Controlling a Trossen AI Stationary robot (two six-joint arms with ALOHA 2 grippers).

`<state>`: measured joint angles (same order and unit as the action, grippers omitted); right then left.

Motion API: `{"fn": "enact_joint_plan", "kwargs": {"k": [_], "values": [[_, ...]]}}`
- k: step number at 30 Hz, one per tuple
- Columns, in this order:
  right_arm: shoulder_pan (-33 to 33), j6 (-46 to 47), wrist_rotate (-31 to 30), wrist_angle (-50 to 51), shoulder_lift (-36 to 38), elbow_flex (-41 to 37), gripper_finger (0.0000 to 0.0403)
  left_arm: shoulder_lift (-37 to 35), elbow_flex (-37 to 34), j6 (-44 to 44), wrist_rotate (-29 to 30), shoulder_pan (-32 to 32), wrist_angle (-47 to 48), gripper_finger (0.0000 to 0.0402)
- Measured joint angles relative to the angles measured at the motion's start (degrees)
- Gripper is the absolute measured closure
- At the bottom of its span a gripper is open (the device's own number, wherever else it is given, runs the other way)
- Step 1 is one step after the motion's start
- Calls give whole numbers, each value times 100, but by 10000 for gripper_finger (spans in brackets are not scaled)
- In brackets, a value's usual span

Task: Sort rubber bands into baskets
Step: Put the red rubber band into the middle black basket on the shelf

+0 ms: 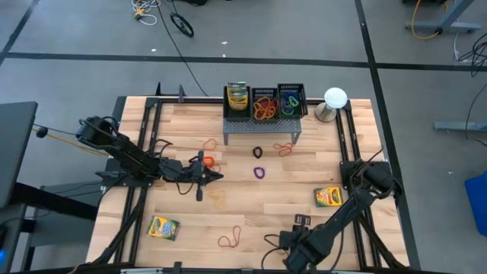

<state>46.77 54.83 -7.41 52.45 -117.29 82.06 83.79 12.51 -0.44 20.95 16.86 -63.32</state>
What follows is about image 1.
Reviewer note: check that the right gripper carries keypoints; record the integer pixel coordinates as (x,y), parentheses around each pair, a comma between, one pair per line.
(292,239)

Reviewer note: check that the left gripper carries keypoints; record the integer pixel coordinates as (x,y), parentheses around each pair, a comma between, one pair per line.
(192,173)

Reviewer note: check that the yellow rubber band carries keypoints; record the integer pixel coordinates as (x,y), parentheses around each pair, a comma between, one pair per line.
(214,198)
(262,114)

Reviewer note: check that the long red rubber band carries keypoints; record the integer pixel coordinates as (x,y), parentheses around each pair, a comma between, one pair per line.
(217,167)

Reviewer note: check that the orange coil wristband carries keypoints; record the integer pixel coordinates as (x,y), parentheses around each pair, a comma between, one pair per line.
(208,161)

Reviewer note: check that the purple coil wristband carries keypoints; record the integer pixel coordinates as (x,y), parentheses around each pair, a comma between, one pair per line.
(255,173)
(283,103)

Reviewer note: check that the black plastic basket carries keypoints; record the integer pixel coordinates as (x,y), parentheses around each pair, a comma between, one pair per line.
(302,89)
(236,116)
(272,91)

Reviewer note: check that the orange rubber band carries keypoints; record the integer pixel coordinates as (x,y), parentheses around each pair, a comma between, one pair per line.
(266,102)
(204,144)
(271,112)

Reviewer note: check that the green coil wristband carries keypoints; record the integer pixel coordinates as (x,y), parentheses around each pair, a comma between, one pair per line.
(286,112)
(293,102)

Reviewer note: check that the blue coil wristband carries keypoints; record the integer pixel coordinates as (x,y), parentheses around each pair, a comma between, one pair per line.
(289,97)

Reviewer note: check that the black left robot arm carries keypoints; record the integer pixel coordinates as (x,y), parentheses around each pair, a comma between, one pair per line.
(125,152)

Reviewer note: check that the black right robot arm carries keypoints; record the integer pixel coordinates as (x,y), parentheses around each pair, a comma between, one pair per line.
(342,217)

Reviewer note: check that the black coil wristband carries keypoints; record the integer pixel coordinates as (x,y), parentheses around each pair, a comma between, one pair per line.
(253,152)

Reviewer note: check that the grey metal table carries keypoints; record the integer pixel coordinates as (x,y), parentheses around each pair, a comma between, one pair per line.
(262,126)

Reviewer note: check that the dark desk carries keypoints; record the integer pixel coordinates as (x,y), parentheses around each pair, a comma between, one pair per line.
(57,198)

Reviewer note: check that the blue plastic bin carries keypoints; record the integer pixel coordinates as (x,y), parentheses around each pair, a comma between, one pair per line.
(477,201)

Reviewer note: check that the grey desk foot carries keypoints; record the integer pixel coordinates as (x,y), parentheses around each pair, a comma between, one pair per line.
(460,126)

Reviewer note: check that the dark grey flat monitor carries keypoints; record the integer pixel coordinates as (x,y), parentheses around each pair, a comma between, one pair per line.
(17,152)

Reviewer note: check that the grey desk leg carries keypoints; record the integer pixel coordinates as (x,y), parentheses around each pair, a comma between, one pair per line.
(452,15)

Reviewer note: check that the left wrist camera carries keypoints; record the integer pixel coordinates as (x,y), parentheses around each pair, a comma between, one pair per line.
(200,156)

